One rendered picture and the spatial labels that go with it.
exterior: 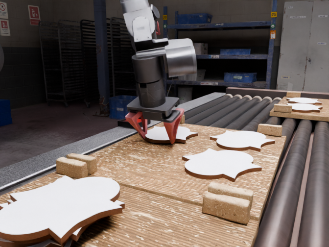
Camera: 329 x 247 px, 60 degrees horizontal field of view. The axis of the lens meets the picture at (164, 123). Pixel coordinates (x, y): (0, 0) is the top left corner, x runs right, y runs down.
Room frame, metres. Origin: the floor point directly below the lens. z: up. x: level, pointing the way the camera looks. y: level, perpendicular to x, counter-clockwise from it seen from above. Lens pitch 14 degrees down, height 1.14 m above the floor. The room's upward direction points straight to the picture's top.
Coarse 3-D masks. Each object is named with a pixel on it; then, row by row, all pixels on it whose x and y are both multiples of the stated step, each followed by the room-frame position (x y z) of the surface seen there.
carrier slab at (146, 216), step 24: (120, 192) 0.39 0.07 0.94; (144, 192) 0.39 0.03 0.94; (120, 216) 0.32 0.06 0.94; (144, 216) 0.32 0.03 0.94; (168, 216) 0.32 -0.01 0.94; (192, 216) 0.32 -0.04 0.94; (96, 240) 0.28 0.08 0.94; (120, 240) 0.28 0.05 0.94; (144, 240) 0.28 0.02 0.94; (168, 240) 0.28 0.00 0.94; (192, 240) 0.28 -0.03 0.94; (216, 240) 0.28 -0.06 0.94; (240, 240) 0.28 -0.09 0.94
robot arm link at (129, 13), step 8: (120, 0) 0.64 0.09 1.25; (128, 0) 0.62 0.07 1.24; (136, 0) 0.62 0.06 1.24; (144, 0) 0.62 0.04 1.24; (128, 8) 0.61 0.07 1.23; (136, 8) 0.61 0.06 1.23; (144, 8) 0.61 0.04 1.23; (128, 16) 0.60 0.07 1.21; (136, 16) 0.60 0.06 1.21; (144, 16) 0.60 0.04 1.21; (152, 16) 0.60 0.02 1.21; (128, 24) 0.60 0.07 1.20; (152, 24) 0.59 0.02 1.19; (128, 32) 0.59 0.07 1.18; (152, 32) 0.59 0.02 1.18
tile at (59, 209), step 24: (24, 192) 0.32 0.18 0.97; (48, 192) 0.32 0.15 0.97; (72, 192) 0.32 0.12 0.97; (96, 192) 0.32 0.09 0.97; (0, 216) 0.27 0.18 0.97; (24, 216) 0.27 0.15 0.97; (48, 216) 0.27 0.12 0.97; (72, 216) 0.27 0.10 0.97; (96, 216) 0.28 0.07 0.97; (24, 240) 0.24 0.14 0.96
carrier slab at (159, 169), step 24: (120, 144) 0.62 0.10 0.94; (144, 144) 0.62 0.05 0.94; (168, 144) 0.62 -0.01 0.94; (192, 144) 0.62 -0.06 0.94; (120, 168) 0.48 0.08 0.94; (144, 168) 0.48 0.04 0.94; (168, 168) 0.48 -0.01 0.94; (264, 168) 0.48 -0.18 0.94; (168, 192) 0.39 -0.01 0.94; (192, 192) 0.39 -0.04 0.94; (264, 192) 0.39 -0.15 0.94
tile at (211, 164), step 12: (192, 156) 0.52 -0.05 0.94; (204, 156) 0.52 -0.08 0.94; (216, 156) 0.52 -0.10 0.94; (228, 156) 0.52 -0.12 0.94; (240, 156) 0.52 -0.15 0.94; (192, 168) 0.46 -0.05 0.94; (204, 168) 0.46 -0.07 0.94; (216, 168) 0.46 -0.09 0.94; (228, 168) 0.46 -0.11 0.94; (240, 168) 0.46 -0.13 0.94; (252, 168) 0.46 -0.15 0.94
